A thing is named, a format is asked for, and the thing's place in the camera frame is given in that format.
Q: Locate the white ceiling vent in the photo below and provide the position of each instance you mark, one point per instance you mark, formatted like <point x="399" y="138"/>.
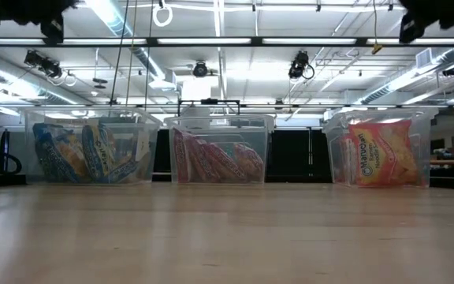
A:
<point x="428" y="58"/>

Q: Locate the white LED light strip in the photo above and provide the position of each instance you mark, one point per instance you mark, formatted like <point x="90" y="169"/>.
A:
<point x="101" y="41"/>
<point x="10" y="41"/>
<point x="443" y="41"/>
<point x="203" y="41"/>
<point x="309" y="41"/>

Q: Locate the black ceiling spotlight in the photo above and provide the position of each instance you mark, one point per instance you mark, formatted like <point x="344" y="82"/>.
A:
<point x="451" y="71"/>
<point x="200" y="69"/>
<point x="47" y="68"/>
<point x="298" y="65"/>

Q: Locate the black round pendant lamp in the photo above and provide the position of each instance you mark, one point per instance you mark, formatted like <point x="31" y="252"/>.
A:
<point x="100" y="81"/>

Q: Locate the clear plastic bin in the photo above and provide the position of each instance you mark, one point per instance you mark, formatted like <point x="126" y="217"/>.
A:
<point x="258" y="134"/>
<point x="426" y="150"/>
<point x="148" y="118"/>

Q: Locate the black low bench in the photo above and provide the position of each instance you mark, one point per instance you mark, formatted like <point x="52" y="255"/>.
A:
<point x="6" y="180"/>

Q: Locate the black room partition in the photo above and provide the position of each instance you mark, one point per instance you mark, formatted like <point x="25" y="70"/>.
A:
<point x="298" y="158"/>

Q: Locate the silver air duct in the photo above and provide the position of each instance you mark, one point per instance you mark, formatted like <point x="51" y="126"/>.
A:
<point x="14" y="84"/>
<point x="112" y="19"/>
<point x="380" y="92"/>

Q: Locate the black upright post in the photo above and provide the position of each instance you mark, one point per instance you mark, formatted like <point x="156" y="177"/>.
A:
<point x="5" y="146"/>

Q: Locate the black overhead frame beam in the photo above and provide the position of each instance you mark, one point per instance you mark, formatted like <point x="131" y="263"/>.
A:
<point x="257" y="41"/>

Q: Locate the black metal stand frame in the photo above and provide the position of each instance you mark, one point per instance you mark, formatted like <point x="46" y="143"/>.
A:
<point x="209" y="101"/>

